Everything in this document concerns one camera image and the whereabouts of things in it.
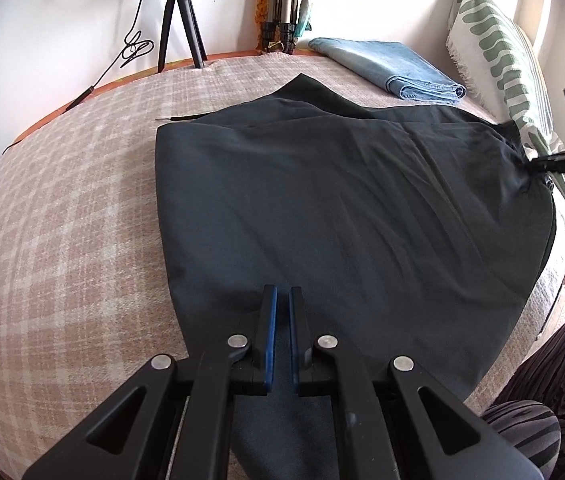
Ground dark grey pants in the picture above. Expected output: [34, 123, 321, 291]
[154, 71, 559, 480]

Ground green patterned white pillow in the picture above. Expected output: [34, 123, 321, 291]
[444, 0, 565, 266]

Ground beige plaid bed blanket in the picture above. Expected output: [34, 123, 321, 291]
[0, 53, 565, 479]

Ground folded blue jeans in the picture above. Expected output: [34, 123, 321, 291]
[308, 37, 467, 105]

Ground striped purple clothed leg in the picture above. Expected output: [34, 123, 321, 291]
[481, 323, 565, 479]

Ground orange bed sheet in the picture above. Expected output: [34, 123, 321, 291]
[11, 48, 314, 143]

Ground folded silver tripod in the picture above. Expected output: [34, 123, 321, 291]
[258, 0, 297, 54]

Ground black tripod cable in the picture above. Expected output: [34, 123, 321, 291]
[1, 0, 157, 156]

